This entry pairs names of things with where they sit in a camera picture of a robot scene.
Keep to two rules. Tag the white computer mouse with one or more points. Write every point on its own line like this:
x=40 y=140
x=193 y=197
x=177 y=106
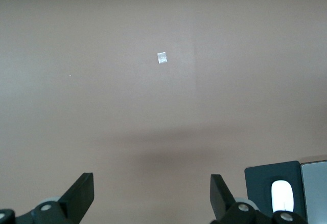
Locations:
x=282 y=196

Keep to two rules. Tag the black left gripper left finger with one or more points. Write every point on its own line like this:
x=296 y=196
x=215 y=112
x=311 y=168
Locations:
x=74 y=198

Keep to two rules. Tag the black mouse pad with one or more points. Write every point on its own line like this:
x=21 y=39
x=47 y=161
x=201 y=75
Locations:
x=258 y=178

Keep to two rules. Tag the silver laptop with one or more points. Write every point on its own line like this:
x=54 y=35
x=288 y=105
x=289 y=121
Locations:
x=315 y=193

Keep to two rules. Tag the small clear tape patch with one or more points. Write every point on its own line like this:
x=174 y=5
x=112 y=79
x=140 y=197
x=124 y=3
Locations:
x=162 y=57

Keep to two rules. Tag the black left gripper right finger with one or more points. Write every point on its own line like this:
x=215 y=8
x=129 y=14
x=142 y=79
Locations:
x=221 y=198

